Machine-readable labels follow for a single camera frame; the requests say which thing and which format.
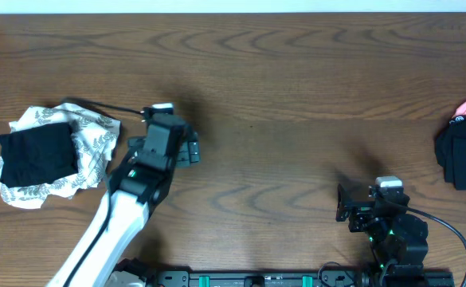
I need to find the black t-shirt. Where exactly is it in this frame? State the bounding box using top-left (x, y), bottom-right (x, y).
top-left (0, 123), bottom-right (78, 188)

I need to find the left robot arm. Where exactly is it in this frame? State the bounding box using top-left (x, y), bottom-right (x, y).
top-left (48, 113), bottom-right (198, 286)

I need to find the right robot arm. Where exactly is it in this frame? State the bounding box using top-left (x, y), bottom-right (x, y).
top-left (335, 176), bottom-right (429, 281)

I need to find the white fern print cloth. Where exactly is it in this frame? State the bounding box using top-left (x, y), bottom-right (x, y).
top-left (0, 103), bottom-right (120, 209)

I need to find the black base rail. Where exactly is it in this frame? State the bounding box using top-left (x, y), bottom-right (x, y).
top-left (108, 258), bottom-right (456, 287)

